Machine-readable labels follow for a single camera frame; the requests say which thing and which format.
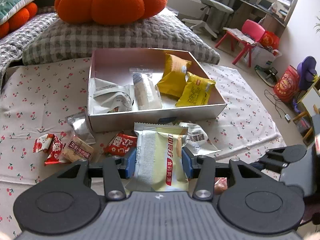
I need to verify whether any pink clear nougat packet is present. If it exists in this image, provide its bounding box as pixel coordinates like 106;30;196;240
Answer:
214;177;228;195

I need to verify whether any red chinese snack packet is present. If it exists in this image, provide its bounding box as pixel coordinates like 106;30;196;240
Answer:
104;132;137;157

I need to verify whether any cream red label packet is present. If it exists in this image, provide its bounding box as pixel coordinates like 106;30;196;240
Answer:
125;122;189;192

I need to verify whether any white black text packet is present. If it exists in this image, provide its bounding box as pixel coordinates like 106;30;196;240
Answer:
177;122;220;155

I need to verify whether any brown label cake packet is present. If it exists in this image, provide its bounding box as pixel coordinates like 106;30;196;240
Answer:
61;135;94;162

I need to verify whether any red white candy packet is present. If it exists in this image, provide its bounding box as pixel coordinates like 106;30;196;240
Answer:
33;133;65;165

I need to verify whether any white grey nut packet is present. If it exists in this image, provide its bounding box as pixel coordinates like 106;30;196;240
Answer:
88;77;135;115

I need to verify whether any small yellow snack packet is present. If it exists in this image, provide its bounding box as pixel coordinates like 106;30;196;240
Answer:
175;72;216;107

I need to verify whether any clear white biscuit packet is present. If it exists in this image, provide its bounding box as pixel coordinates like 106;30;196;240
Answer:
130;68;162;111

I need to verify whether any large yellow snack packet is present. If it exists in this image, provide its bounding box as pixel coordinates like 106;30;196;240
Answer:
157;54;191;98

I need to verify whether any red gift bag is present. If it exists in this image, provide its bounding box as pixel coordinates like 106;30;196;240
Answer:
273;65;300;103

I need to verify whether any silver foil packet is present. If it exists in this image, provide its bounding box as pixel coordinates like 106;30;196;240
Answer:
66;112;96;145

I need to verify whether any purple hat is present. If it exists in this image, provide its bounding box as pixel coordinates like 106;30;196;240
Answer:
297;56;317;90

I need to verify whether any white paper bag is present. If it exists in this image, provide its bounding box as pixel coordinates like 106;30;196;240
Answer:
251;46;282;69

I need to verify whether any pink cardboard box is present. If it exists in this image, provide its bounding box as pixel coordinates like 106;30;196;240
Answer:
88;48;226;132

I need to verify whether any cherry print tablecloth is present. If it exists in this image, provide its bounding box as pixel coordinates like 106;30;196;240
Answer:
1;59;285;239

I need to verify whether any pink red kids chair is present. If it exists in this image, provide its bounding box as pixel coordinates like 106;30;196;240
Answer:
215;20;266;67

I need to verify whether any wooden desk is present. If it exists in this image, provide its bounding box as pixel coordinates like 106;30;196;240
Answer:
228;0;298;37

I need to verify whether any grey checkered quilted cushion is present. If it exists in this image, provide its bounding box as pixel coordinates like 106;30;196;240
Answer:
22;12;220;65

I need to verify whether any orange pumpkin plush cushion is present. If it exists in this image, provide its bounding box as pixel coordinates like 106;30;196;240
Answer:
54;0;168;25

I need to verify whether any small orange plush cushion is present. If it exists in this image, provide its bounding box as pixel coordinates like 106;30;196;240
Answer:
0;2;38;38

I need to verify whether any black cable on floor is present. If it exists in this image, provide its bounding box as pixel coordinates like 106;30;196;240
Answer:
263;89;292;122

